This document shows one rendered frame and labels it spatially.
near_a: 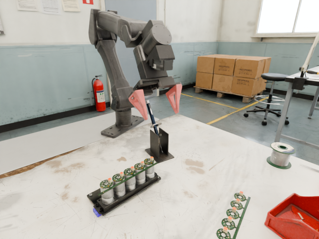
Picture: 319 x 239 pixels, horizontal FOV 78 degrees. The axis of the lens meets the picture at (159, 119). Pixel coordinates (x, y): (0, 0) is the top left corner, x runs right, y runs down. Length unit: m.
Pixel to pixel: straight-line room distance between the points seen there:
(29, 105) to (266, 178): 2.85
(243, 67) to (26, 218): 3.60
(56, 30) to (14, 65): 0.67
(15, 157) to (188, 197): 0.52
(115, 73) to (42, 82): 2.33
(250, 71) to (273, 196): 3.30
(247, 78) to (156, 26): 3.31
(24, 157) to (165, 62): 0.50
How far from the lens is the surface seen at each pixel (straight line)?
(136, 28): 0.59
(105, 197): 0.43
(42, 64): 3.01
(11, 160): 0.72
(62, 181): 0.56
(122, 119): 0.76
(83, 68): 3.16
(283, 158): 0.64
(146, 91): 0.56
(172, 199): 0.47
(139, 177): 0.46
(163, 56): 0.48
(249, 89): 3.78
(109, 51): 0.78
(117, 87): 0.72
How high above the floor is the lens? 1.08
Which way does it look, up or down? 23 degrees down
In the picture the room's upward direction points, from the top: straight up
